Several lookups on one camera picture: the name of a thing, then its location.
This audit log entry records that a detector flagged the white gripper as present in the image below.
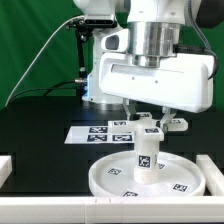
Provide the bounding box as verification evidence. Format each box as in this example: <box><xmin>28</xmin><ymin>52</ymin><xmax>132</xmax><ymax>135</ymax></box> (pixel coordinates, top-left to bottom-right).
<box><xmin>99</xmin><ymin>53</ymin><xmax>214</xmax><ymax>133</ymax></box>

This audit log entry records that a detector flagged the white table base piece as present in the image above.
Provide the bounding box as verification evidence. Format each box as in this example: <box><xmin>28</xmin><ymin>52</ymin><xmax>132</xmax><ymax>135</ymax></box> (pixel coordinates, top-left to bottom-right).
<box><xmin>108</xmin><ymin>114</ymin><xmax>188</xmax><ymax>141</ymax></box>

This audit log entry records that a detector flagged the white round table top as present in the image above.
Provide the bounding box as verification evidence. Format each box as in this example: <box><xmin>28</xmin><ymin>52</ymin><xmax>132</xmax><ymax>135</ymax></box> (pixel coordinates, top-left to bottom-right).
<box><xmin>89</xmin><ymin>151</ymin><xmax>205</xmax><ymax>197</ymax></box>

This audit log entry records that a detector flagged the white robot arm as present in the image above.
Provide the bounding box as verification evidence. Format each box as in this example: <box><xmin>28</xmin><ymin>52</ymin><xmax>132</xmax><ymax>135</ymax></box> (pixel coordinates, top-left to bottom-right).
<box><xmin>73</xmin><ymin>0</ymin><xmax>224</xmax><ymax>131</ymax></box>

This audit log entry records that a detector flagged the white marker sheet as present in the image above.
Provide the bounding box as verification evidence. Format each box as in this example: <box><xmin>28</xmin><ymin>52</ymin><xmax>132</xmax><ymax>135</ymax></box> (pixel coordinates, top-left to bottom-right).
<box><xmin>65</xmin><ymin>126</ymin><xmax>134</xmax><ymax>144</ymax></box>

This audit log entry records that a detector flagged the white right fence bar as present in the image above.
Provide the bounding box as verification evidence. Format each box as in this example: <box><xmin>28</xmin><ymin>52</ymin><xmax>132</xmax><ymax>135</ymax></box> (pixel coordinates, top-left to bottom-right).
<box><xmin>196</xmin><ymin>155</ymin><xmax>224</xmax><ymax>196</ymax></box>

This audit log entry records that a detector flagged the white fence bar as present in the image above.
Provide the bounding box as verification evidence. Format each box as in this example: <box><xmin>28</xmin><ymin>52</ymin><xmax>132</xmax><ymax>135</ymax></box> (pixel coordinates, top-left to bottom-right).
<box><xmin>196</xmin><ymin>155</ymin><xmax>224</xmax><ymax>196</ymax></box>
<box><xmin>0</xmin><ymin>196</ymin><xmax>224</xmax><ymax>224</ymax></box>
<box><xmin>0</xmin><ymin>156</ymin><xmax>12</xmax><ymax>188</ymax></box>

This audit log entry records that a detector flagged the white front fence bar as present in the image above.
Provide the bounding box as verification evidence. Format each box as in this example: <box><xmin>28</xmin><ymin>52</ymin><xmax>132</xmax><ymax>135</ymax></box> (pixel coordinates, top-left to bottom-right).
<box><xmin>0</xmin><ymin>196</ymin><xmax>224</xmax><ymax>224</ymax></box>

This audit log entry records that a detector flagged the white left fence bar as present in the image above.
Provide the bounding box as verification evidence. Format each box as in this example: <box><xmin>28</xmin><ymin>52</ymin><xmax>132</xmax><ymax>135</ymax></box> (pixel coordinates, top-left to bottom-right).
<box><xmin>0</xmin><ymin>156</ymin><xmax>12</xmax><ymax>188</ymax></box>

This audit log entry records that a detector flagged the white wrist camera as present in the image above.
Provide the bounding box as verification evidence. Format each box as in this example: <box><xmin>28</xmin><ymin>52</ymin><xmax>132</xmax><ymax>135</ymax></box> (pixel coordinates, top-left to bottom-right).
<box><xmin>101</xmin><ymin>29</ymin><xmax>130</xmax><ymax>53</ymax></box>

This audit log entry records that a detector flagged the black cable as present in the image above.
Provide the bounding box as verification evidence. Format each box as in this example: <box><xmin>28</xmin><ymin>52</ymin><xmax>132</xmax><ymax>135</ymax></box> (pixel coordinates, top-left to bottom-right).
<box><xmin>6</xmin><ymin>79</ymin><xmax>88</xmax><ymax>108</ymax></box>

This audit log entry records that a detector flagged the black camera stand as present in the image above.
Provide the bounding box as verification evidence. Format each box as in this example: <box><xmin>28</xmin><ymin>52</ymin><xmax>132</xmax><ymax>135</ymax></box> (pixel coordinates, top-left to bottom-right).
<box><xmin>66</xmin><ymin>15</ymin><xmax>117</xmax><ymax>85</ymax></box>

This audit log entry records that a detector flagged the grey ribbed arm hose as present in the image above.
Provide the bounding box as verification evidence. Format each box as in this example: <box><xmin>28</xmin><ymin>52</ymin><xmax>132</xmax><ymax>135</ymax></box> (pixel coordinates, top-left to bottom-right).
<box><xmin>173</xmin><ymin>0</ymin><xmax>220</xmax><ymax>81</ymax></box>

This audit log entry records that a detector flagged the grey cable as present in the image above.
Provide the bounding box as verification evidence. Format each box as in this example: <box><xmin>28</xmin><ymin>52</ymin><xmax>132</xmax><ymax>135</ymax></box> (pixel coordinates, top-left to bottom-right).
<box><xmin>4</xmin><ymin>14</ymin><xmax>85</xmax><ymax>108</ymax></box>

